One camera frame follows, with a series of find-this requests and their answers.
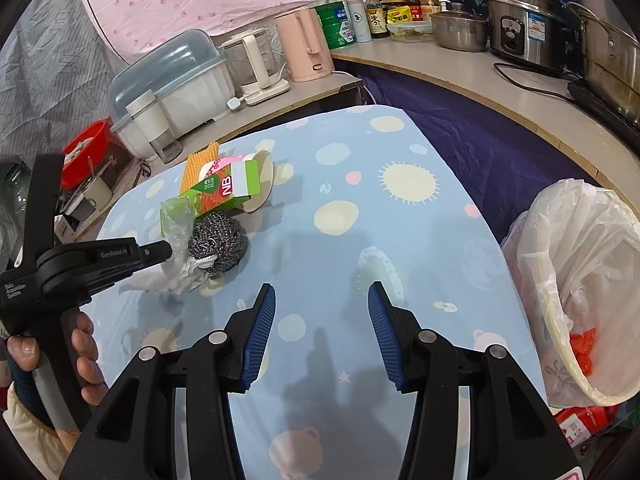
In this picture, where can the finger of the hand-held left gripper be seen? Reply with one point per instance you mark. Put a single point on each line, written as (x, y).
(155, 252)

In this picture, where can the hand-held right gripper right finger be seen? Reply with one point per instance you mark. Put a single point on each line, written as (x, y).
(385, 335)

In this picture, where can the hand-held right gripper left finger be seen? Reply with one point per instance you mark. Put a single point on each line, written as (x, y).
(260, 335)

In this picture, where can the clear plastic bag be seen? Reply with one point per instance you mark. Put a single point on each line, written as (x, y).
(172, 270)

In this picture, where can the steel wool scrubber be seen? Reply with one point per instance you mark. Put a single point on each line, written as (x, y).
(220, 242)

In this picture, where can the green pink small box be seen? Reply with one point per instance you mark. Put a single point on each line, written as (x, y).
(220, 185)

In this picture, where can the beige paper cup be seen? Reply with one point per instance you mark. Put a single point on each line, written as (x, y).
(262, 180)

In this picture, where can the bin with white plastic liner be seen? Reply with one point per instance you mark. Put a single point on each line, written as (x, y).
(540, 280)

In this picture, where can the red plastic bag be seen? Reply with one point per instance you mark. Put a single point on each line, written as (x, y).
(584, 350)

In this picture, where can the person's left forearm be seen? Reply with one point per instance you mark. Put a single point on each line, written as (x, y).
(20, 400)

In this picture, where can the person's left hand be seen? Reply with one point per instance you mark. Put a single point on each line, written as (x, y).
(87, 355)

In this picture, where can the blue printed blanket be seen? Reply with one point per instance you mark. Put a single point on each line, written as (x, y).
(340, 240)

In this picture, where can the red plastic basin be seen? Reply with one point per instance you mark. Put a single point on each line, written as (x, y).
(87, 152)

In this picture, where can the white plastic canister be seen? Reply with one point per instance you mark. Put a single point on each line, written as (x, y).
(152, 127)

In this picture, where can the white power plug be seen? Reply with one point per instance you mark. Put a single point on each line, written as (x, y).
(235, 104)

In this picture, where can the white dish box clear lid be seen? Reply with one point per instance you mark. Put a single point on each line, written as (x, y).
(175, 75)

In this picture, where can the dark blue counter curtain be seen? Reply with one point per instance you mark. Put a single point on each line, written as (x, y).
(475, 145)

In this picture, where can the glass electric kettle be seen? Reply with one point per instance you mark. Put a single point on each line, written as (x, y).
(250, 62)

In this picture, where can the red white packet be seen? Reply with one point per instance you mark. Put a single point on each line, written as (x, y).
(585, 425)

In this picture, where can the pink electric kettle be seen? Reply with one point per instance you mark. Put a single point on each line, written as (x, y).
(300, 45)

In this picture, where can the pink dotted cloth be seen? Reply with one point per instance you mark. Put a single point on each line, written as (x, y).
(225, 0)

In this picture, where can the green tin can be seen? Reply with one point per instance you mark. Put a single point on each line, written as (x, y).
(334, 25)

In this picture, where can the glass food container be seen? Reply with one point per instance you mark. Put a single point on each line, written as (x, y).
(410, 32)

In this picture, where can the white thermos bottle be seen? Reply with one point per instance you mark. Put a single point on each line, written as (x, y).
(358, 20)

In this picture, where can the black induction cooker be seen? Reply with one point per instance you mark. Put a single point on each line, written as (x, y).
(595, 102)

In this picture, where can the small steel pot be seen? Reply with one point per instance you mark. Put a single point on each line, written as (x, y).
(457, 30)

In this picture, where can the dark soy sauce bottle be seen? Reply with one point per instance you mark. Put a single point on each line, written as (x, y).
(376, 17)

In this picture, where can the steel rice cooker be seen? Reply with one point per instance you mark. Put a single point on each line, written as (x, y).
(530, 30)

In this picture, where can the large steel steamer pot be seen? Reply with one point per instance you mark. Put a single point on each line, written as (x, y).
(610, 60)

